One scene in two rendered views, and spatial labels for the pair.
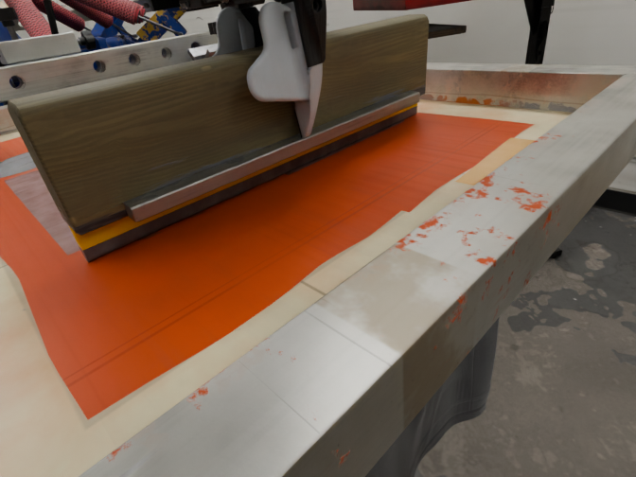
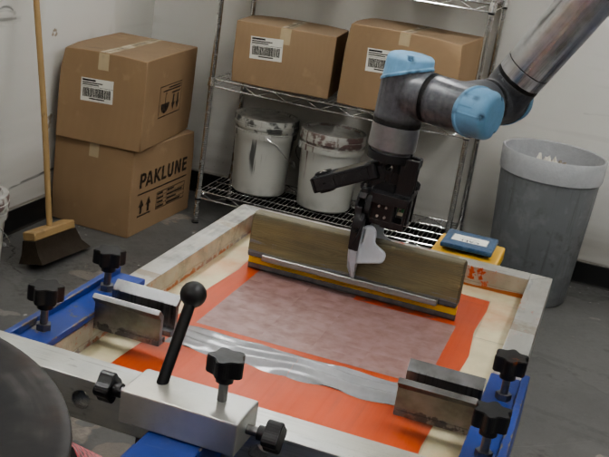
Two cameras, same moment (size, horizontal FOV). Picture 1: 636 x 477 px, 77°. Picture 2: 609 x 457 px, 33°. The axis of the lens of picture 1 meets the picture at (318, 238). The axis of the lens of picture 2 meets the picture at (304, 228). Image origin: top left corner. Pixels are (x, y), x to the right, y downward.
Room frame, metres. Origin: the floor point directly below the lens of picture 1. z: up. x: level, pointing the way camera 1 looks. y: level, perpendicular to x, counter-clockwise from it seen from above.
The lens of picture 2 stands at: (1.28, 1.26, 1.56)
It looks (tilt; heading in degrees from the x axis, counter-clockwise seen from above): 18 degrees down; 236
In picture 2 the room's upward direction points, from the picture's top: 9 degrees clockwise
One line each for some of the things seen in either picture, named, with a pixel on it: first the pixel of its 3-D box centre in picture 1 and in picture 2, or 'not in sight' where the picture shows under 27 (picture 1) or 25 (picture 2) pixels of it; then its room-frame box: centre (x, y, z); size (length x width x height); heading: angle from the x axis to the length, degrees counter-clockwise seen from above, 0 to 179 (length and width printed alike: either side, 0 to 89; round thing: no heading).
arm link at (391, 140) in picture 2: not in sight; (393, 138); (0.31, 0.03, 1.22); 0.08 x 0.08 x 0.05
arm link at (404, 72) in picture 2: not in sight; (405, 89); (0.31, 0.04, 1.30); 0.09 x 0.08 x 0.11; 112
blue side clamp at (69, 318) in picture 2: not in sight; (75, 325); (0.82, 0.08, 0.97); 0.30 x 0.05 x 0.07; 40
